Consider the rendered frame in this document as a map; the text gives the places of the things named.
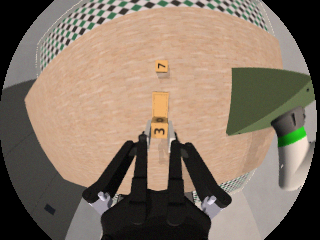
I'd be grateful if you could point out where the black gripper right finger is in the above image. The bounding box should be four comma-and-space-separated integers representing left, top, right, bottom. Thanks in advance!
166, 120, 232, 226

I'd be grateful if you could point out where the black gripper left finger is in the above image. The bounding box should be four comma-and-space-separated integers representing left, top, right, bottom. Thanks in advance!
82, 120, 152, 225

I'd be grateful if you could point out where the orange shallow rectangular tray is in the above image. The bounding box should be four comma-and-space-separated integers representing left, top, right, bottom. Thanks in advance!
152, 91, 169, 118

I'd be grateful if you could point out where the orange cube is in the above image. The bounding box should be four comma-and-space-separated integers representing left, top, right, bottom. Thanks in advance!
151, 117, 169, 138
155, 60, 168, 73

